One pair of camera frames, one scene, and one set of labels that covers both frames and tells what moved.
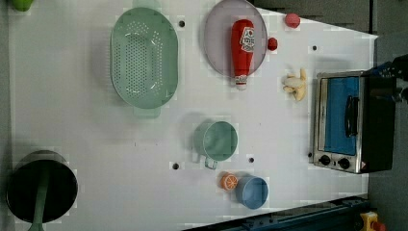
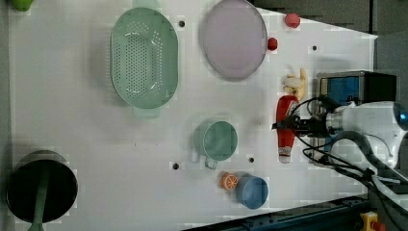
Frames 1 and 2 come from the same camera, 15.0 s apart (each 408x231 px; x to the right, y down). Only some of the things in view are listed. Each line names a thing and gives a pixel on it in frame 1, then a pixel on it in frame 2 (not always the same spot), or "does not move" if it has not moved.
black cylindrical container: x=23 y=186 does not move
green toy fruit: x=22 y=5 does not move
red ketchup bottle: x=243 y=50 -> x=284 y=108
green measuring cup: x=216 y=141 does not move
